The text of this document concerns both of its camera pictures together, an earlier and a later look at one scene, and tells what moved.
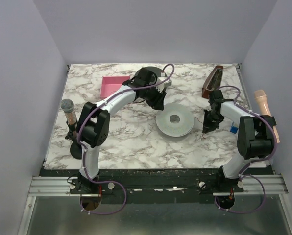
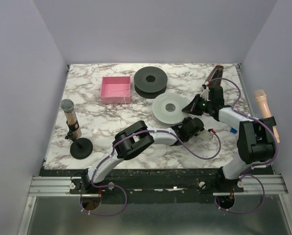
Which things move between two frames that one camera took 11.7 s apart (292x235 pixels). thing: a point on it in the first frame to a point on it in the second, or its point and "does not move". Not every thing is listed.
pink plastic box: [109, 84] does not move
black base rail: [151, 186] does not move
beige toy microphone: [260, 95] does not move
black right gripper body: [210, 120] to [196, 106]
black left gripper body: [157, 98] to [200, 129]
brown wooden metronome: [212, 81] does not move
